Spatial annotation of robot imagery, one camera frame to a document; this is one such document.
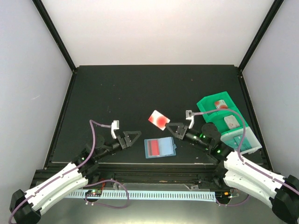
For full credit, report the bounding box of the red circle chip card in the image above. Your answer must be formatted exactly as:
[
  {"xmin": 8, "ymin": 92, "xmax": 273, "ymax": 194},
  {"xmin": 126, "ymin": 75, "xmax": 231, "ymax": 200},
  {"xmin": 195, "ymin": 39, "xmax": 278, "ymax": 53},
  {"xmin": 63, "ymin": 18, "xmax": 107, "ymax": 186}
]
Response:
[{"xmin": 148, "ymin": 110, "xmax": 170, "ymax": 131}]

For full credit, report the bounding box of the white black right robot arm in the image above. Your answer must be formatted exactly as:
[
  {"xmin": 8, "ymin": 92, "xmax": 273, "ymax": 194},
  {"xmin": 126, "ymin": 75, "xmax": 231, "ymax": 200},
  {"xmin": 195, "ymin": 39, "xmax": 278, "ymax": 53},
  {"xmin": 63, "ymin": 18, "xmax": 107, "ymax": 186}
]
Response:
[{"xmin": 166, "ymin": 123, "xmax": 299, "ymax": 224}]

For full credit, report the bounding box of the black right side rail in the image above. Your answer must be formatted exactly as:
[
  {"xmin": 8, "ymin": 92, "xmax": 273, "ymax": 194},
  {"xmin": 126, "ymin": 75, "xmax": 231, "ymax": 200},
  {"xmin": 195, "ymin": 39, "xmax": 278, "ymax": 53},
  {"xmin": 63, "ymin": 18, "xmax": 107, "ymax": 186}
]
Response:
[{"xmin": 236, "ymin": 67, "xmax": 273, "ymax": 171}]

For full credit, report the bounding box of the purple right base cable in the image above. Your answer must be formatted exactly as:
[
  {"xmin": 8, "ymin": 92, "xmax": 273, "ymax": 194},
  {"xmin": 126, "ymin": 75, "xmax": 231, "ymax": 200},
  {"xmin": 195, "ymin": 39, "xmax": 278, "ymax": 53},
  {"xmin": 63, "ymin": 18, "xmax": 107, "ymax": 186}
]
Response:
[{"xmin": 215, "ymin": 193, "xmax": 250, "ymax": 208}]

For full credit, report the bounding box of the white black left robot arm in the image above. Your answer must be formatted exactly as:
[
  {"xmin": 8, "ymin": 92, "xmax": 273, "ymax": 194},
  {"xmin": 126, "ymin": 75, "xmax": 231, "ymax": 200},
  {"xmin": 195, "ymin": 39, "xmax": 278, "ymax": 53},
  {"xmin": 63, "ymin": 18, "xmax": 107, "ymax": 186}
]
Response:
[{"xmin": 8, "ymin": 131, "xmax": 142, "ymax": 224}]

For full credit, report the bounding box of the black left side rail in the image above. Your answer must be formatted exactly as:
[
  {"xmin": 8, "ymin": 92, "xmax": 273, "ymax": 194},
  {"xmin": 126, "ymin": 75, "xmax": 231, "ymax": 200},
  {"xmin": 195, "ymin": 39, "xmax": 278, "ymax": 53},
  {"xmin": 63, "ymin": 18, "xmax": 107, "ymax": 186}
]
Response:
[{"xmin": 43, "ymin": 69, "xmax": 78, "ymax": 170}]

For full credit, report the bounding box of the black rear left frame post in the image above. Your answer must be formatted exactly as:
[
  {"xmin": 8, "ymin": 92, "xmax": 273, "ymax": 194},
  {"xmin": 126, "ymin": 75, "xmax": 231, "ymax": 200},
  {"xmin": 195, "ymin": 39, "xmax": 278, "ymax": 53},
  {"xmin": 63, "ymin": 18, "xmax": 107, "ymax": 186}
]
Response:
[{"xmin": 32, "ymin": 0, "xmax": 77, "ymax": 72}]

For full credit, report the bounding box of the controller circuit board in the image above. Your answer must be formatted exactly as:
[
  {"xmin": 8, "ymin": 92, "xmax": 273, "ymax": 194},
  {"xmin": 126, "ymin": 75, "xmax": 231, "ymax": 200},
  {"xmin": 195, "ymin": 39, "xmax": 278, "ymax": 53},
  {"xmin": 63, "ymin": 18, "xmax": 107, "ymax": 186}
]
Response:
[
  {"xmin": 85, "ymin": 189, "xmax": 102, "ymax": 197},
  {"xmin": 215, "ymin": 191, "xmax": 240, "ymax": 199}
]

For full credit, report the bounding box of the red card with stripe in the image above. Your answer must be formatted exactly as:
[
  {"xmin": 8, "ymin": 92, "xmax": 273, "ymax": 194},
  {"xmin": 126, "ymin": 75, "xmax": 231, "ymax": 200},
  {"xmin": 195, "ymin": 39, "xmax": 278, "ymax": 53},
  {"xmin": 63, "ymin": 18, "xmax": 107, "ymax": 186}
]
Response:
[{"xmin": 147, "ymin": 140, "xmax": 160, "ymax": 157}]

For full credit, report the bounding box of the black aluminium front rail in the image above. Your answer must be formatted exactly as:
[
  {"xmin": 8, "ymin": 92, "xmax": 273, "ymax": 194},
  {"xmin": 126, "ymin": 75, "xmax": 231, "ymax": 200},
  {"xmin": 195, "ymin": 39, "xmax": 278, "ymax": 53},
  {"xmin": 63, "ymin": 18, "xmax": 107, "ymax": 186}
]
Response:
[{"xmin": 79, "ymin": 163, "xmax": 225, "ymax": 189}]

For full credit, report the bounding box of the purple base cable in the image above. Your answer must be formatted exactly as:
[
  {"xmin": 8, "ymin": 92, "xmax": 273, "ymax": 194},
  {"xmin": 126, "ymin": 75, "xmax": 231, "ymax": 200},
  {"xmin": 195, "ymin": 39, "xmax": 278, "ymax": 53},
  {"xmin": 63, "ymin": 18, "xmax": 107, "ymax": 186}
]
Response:
[
  {"xmin": 81, "ymin": 178, "xmax": 130, "ymax": 209},
  {"xmin": 215, "ymin": 193, "xmax": 250, "ymax": 208}
]

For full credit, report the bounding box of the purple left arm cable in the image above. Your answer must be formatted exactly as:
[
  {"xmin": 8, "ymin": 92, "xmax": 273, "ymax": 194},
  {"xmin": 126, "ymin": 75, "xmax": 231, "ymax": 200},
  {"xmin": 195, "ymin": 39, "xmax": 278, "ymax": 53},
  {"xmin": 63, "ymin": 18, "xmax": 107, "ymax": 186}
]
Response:
[{"xmin": 8, "ymin": 119, "xmax": 113, "ymax": 224}]

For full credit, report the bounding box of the light blue slotted cable duct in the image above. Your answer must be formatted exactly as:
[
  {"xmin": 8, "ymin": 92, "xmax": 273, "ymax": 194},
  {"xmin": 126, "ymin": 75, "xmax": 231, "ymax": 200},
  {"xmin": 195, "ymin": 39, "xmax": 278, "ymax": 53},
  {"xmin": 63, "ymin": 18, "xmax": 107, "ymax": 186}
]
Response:
[{"xmin": 66, "ymin": 189, "xmax": 216, "ymax": 202}]

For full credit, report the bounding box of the left controller circuit board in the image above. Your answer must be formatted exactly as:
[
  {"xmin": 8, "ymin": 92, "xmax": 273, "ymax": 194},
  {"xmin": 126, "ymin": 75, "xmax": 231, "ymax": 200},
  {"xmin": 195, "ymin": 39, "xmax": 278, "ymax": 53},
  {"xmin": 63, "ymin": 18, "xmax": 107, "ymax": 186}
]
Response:
[{"xmin": 85, "ymin": 189, "xmax": 102, "ymax": 197}]

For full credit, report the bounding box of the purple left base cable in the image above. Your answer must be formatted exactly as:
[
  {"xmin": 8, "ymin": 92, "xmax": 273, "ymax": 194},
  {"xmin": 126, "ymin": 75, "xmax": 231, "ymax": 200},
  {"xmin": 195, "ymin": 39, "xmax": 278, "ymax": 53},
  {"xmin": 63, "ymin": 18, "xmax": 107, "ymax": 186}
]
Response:
[{"xmin": 81, "ymin": 178, "xmax": 130, "ymax": 209}]

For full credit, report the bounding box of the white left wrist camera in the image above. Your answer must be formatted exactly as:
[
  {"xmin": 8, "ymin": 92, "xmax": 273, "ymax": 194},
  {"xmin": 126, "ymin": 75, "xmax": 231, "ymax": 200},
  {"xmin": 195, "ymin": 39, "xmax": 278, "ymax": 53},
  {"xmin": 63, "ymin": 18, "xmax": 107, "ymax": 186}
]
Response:
[{"xmin": 110, "ymin": 120, "xmax": 119, "ymax": 139}]

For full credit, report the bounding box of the black frame post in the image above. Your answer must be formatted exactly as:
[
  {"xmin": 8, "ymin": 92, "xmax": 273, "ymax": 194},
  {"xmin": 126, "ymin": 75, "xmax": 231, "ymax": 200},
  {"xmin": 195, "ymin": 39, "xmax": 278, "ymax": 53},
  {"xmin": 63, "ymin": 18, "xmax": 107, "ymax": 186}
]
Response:
[
  {"xmin": 32, "ymin": 0, "xmax": 77, "ymax": 72},
  {"xmin": 238, "ymin": 0, "xmax": 284, "ymax": 72}
]

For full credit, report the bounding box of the black rear right frame post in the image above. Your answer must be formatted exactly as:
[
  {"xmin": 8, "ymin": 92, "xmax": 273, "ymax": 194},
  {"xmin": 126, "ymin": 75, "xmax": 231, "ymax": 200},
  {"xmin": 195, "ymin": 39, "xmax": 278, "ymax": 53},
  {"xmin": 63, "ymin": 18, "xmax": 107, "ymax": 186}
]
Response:
[{"xmin": 238, "ymin": 0, "xmax": 284, "ymax": 72}]

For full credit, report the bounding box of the blue leather card holder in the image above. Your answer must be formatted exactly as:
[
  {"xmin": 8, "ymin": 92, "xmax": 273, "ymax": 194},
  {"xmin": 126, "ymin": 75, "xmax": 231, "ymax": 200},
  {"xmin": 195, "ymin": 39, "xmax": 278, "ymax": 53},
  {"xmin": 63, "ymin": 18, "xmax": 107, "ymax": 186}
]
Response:
[{"xmin": 144, "ymin": 137, "xmax": 177, "ymax": 159}]

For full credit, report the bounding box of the green divided storage bin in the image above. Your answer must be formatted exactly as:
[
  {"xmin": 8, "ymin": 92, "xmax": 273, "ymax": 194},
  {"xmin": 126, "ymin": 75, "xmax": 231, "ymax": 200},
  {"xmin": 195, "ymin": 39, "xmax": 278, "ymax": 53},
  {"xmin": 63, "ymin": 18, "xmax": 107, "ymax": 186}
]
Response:
[{"xmin": 197, "ymin": 91, "xmax": 262, "ymax": 154}]

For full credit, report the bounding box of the right controller circuit board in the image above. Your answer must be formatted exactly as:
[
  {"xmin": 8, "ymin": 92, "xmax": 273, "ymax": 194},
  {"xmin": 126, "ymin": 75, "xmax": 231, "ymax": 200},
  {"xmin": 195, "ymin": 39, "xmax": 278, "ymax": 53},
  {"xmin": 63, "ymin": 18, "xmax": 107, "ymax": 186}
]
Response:
[{"xmin": 215, "ymin": 191, "xmax": 240, "ymax": 199}]

